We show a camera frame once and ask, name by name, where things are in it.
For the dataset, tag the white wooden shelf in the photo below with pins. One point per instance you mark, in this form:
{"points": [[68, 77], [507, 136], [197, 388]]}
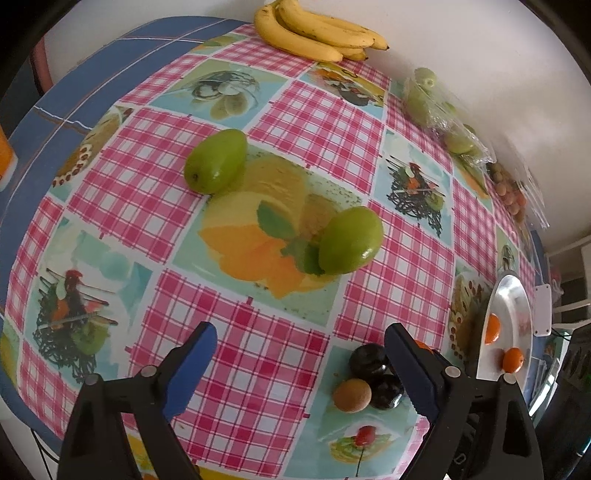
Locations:
{"points": [[565, 248]]}

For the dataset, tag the pink curved bar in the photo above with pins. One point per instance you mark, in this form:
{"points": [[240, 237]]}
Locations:
{"points": [[41, 64]]}

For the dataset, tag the plastic bag of green fruit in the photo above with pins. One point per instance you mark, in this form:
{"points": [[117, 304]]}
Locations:
{"points": [[434, 115]]}

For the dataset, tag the dark plum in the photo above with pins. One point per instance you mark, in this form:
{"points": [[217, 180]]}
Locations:
{"points": [[385, 392], [364, 360]]}

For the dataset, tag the yellow banana bunch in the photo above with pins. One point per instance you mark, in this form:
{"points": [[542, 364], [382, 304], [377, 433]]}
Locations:
{"points": [[300, 44]]}

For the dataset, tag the pile of packed green jujubes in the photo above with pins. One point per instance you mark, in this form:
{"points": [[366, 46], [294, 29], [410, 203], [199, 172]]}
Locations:
{"points": [[418, 104]]}

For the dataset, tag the pile of packed longans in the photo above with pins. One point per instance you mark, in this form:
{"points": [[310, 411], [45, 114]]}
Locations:
{"points": [[508, 194]]}

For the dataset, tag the small green mango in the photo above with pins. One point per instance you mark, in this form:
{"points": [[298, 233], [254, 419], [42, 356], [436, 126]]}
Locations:
{"points": [[214, 161]]}

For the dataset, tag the silver metal plate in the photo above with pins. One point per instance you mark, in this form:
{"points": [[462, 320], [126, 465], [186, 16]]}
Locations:
{"points": [[512, 314]]}

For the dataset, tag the brown longan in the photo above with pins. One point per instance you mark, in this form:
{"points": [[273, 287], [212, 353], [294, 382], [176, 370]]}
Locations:
{"points": [[352, 395]]}

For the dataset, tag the clear plastic longan container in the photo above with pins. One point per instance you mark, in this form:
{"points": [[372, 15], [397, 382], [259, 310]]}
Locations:
{"points": [[535, 198]]}

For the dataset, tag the orange plastic cup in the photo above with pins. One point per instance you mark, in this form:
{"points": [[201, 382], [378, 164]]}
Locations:
{"points": [[5, 161]]}

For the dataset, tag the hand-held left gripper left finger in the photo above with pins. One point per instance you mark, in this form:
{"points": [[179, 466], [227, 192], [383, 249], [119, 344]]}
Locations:
{"points": [[194, 369]]}

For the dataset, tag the large green mango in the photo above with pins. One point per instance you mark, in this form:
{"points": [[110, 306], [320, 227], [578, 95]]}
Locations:
{"points": [[351, 240]]}

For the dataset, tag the orange tangerine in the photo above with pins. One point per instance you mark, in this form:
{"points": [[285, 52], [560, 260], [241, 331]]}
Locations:
{"points": [[422, 346], [513, 360], [493, 328]]}

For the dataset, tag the white plastic power box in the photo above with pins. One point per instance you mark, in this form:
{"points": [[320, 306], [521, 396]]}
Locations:
{"points": [[542, 309]]}

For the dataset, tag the pink checkered printed tablecloth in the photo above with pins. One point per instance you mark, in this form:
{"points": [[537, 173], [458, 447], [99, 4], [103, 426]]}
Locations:
{"points": [[258, 332]]}

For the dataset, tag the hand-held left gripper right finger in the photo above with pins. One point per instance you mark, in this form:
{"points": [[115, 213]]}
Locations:
{"points": [[411, 369]]}

